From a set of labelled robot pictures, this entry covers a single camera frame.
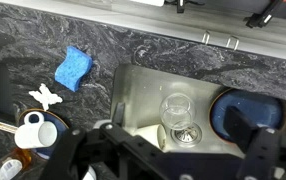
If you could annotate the cabinet handle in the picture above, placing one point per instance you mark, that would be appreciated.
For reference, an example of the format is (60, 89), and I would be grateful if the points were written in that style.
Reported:
(232, 42)
(206, 37)

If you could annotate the stainless steel sink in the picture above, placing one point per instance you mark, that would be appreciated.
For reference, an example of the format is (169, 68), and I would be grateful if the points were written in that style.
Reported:
(142, 90)

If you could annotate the crumpled white paper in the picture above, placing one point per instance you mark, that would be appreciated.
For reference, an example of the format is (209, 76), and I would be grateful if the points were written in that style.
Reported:
(45, 97)

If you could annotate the white printed mug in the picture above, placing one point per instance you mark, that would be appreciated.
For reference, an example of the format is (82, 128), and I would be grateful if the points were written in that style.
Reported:
(36, 132)

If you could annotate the blue sponge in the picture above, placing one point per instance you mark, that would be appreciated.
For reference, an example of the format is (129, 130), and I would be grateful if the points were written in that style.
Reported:
(75, 65)

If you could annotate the amber soap bottle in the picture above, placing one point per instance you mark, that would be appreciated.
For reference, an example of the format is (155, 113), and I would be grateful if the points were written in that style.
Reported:
(14, 163)

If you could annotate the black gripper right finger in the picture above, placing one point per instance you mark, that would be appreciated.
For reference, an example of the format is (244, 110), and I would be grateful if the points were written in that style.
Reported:
(261, 145)

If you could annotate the clear glass bowl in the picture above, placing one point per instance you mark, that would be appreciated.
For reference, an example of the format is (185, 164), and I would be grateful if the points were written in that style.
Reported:
(177, 111)

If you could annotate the dark blue plate on counter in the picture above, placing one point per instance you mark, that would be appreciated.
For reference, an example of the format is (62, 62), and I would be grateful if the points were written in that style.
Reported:
(60, 124)

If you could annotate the cream ceramic mug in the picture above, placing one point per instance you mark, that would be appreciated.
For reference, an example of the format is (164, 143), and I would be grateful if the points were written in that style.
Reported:
(155, 134)

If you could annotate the dark blue plate in sink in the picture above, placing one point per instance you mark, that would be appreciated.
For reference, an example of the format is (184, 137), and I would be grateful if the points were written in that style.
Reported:
(261, 109)

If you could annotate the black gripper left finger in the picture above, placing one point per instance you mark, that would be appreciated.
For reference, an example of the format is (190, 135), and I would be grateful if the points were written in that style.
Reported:
(65, 162)

